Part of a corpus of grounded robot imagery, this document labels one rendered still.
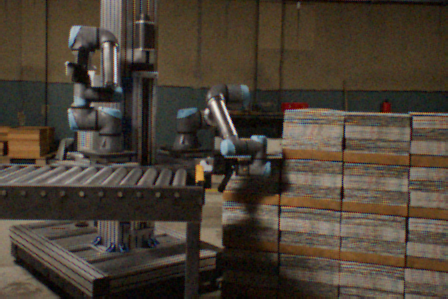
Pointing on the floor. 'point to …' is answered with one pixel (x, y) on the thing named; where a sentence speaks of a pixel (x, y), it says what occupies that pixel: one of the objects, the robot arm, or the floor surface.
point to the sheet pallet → (26, 144)
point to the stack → (337, 230)
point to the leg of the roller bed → (192, 260)
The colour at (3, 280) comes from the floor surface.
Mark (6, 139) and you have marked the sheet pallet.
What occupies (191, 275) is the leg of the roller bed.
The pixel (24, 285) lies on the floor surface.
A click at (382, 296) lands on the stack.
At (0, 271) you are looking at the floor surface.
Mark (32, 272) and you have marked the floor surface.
